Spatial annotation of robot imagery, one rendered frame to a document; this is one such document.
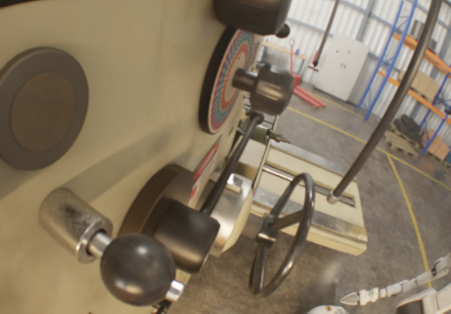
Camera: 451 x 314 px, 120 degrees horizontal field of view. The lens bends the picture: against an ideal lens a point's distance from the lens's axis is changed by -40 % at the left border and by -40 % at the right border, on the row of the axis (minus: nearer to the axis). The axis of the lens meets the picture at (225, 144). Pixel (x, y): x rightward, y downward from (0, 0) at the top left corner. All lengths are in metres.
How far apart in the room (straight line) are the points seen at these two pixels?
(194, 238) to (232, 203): 0.28
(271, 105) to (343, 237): 1.45
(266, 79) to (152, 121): 0.16
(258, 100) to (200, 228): 0.17
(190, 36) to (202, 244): 0.18
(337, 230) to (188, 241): 1.45
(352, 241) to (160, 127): 1.61
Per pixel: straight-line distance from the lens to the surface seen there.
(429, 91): 7.89
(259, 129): 1.00
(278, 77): 0.27
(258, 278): 0.56
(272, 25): 0.19
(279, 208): 0.62
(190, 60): 0.19
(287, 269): 0.44
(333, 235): 1.60
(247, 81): 0.29
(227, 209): 0.48
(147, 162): 0.18
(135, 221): 0.18
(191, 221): 0.22
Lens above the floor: 1.77
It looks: 36 degrees down
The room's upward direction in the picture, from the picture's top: 16 degrees clockwise
